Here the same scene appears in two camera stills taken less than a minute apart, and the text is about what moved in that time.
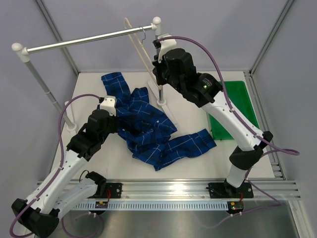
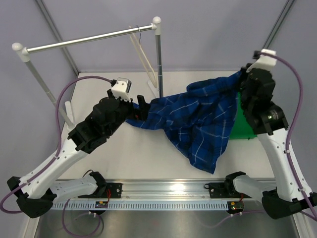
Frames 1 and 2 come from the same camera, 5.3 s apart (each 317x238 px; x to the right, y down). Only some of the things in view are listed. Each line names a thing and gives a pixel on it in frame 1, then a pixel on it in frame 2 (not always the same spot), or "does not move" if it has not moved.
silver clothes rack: [22, 53] does not move
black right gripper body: [162, 74] -> [243, 78]
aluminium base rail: [264, 190] does not move
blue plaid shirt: [148, 132] -> [199, 117]
